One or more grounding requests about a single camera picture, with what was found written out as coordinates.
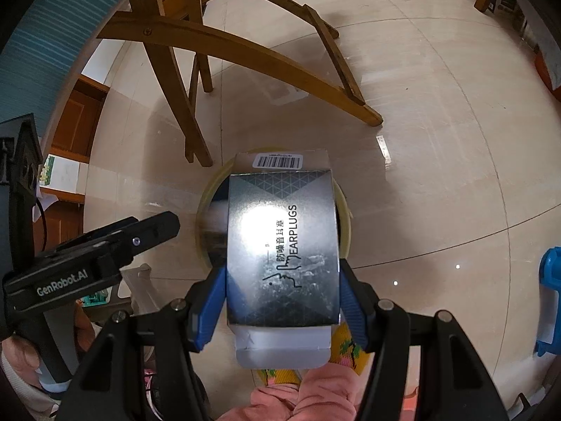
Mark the blue plastic frame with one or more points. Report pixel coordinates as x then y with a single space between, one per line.
550 272

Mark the brown wooden cabinet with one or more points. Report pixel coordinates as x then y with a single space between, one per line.
74 114

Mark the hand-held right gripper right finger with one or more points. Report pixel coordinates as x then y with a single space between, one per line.
350 302

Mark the yellow knitted slipper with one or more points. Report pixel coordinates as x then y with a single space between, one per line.
276 377
348 346

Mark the person's left hand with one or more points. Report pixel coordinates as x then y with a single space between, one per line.
19 355

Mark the teal striped table mat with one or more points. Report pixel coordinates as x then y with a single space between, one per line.
52 30

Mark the orange plastic object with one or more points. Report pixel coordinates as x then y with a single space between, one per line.
545 72

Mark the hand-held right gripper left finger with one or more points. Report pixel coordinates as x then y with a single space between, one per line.
212 298

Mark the pink trousers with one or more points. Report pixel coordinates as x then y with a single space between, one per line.
302 403

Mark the small metal strip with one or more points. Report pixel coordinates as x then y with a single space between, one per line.
384 148

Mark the green white card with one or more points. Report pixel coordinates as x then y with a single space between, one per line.
46 171

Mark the black house-shaped stand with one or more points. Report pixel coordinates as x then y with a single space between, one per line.
22 162

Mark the wooden table frame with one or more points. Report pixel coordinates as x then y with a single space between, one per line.
245 48

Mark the silver cardboard box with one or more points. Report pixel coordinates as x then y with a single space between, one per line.
280 250

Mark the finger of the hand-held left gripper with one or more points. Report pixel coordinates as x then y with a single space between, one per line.
109 224
153 230

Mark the cream round trash bin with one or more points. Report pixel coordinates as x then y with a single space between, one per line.
205 197

